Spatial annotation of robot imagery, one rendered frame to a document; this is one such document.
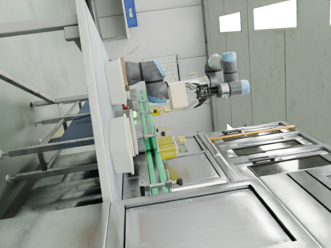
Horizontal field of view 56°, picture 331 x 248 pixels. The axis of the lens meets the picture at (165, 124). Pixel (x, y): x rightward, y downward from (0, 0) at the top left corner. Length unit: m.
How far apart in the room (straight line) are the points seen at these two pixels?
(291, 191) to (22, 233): 0.78
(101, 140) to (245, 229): 0.55
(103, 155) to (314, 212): 0.67
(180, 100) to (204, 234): 0.84
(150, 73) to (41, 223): 1.15
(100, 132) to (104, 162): 0.10
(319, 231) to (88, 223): 0.60
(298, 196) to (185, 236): 0.35
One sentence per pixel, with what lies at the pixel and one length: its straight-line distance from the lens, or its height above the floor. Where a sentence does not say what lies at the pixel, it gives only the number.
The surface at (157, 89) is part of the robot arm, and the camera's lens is 1.90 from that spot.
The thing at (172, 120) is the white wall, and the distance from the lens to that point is 8.06.
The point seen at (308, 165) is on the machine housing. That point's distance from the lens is 2.13.
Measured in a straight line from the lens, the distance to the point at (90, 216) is 0.99.
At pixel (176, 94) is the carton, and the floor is 1.07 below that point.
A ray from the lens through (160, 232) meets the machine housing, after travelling 0.87.
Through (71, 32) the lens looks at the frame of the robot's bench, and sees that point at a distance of 1.25.
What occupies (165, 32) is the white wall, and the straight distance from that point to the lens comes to 7.77.
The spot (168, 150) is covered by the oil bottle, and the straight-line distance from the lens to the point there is 1.92.
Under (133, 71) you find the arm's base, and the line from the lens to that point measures 1.88.
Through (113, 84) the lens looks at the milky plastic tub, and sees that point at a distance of 1.55.
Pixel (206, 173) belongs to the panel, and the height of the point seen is 1.23.
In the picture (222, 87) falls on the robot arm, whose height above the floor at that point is 1.31.
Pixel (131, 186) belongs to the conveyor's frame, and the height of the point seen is 0.79.
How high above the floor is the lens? 0.89
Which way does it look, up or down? 4 degrees up
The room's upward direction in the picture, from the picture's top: 81 degrees clockwise
